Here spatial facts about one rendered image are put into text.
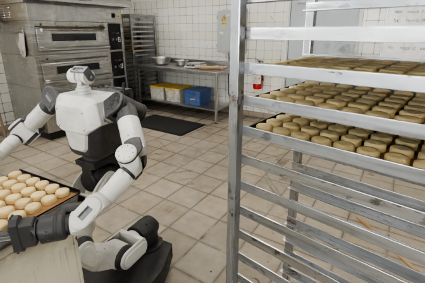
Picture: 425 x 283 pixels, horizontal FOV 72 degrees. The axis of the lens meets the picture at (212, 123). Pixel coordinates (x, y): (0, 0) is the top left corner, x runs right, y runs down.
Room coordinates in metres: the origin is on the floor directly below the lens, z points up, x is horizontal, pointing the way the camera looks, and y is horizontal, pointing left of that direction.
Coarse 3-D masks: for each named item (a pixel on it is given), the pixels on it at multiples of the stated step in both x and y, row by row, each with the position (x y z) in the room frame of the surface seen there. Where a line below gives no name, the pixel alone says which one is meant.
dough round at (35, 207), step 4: (28, 204) 0.90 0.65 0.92; (32, 204) 0.90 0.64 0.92; (36, 204) 0.90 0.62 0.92; (40, 204) 0.90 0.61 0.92; (28, 208) 0.87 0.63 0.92; (32, 208) 0.87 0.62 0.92; (36, 208) 0.88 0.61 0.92; (40, 208) 0.89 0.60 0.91; (28, 212) 0.87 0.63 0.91; (32, 212) 0.87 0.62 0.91; (36, 212) 0.87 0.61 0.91
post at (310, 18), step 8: (312, 0) 1.13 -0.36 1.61; (312, 16) 1.13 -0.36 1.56; (312, 24) 1.13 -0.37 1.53; (304, 40) 1.14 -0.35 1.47; (312, 40) 1.14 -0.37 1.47; (304, 48) 1.14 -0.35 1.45; (312, 48) 1.14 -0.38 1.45; (296, 152) 1.14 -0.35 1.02; (296, 160) 1.13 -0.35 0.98; (296, 192) 1.13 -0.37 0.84; (296, 200) 1.13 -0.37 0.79; (296, 216) 1.15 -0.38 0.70; (288, 248) 1.13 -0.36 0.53; (288, 280) 1.14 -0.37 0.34
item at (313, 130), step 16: (272, 128) 0.81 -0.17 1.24; (288, 128) 0.79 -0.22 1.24; (304, 128) 0.79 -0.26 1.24; (320, 128) 0.82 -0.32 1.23; (336, 128) 0.79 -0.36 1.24; (352, 128) 0.83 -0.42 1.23; (336, 144) 0.67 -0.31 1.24; (352, 144) 0.67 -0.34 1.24; (368, 144) 0.68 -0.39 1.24; (384, 144) 0.67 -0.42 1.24; (400, 144) 0.68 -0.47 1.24; (416, 144) 0.67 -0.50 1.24; (400, 160) 0.58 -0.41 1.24; (416, 160) 0.57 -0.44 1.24
